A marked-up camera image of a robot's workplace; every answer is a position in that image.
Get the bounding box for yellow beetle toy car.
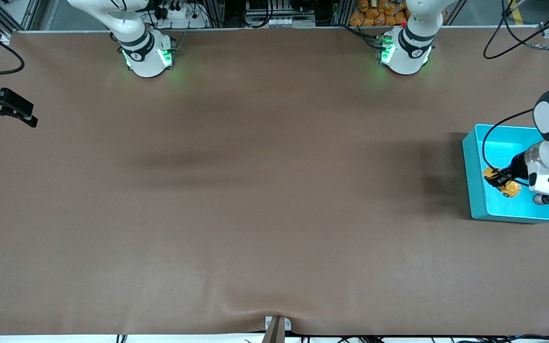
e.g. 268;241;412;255
483;167;522;199

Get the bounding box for teal plastic bin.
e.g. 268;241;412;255
462;124;549;224

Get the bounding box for small green-lit electronics box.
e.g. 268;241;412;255
376;34;390;66
163;37;177;67

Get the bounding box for white power strip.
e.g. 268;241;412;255
153;0;208;29

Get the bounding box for orange snack packets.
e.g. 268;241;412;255
349;0;448;27

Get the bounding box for brown table mat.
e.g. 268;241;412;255
0;26;549;337

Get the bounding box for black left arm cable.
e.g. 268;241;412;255
482;0;549;187

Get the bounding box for grey table edge bracket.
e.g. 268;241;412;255
265;316;292;343

